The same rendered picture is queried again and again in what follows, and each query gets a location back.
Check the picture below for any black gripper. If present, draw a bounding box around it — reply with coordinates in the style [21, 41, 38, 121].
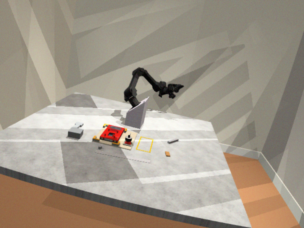
[164, 83, 184, 94]

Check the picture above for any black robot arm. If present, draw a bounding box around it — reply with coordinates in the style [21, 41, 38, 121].
[124, 67, 176, 108]

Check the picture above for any black and grey wheel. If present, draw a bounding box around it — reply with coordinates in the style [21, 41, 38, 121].
[125, 136, 132, 142]

